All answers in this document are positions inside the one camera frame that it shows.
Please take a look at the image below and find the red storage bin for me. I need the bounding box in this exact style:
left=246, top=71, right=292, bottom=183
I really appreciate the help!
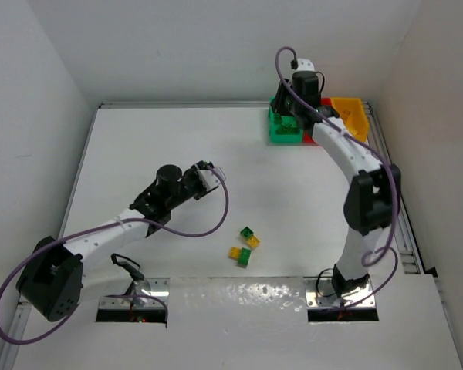
left=302, top=97, right=333, bottom=145

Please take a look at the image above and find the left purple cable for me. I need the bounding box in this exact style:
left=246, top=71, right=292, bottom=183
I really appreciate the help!
left=0, top=165, right=231, bottom=345

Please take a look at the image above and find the yellow green lego block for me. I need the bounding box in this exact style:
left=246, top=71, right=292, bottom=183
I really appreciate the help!
left=228, top=247, right=252, bottom=267

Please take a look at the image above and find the green storage bin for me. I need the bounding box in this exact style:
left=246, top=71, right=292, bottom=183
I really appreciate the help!
left=268, top=97, right=303, bottom=145

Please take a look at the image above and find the metal mounting plate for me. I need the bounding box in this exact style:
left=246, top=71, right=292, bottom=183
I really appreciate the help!
left=98, top=277, right=170, bottom=310
left=304, top=275, right=377, bottom=309

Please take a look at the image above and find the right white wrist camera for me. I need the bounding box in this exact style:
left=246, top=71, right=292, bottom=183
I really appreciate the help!
left=291, top=58, right=316, bottom=72

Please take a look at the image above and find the green and yellow lego stack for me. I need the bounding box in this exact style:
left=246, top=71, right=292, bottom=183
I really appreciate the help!
left=240, top=227, right=260, bottom=250

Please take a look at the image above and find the yellow storage bin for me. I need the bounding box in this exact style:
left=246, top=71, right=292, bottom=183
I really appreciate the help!
left=330, top=97, right=370, bottom=143

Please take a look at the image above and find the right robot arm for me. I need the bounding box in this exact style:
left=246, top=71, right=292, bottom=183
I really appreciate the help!
left=271, top=66, right=400, bottom=297

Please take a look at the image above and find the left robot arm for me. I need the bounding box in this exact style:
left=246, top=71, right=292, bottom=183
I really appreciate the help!
left=15, top=161, right=225, bottom=322

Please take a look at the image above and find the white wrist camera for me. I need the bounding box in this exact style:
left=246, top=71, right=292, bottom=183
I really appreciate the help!
left=291, top=58, right=316, bottom=72
left=197, top=162, right=226, bottom=192

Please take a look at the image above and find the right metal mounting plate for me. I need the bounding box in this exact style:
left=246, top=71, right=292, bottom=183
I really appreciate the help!
left=304, top=275, right=377, bottom=309

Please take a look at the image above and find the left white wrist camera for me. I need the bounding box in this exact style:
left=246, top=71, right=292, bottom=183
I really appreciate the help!
left=197, top=162, right=226, bottom=192

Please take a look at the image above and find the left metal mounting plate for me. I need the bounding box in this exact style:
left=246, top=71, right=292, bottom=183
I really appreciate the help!
left=98, top=277, right=170, bottom=310

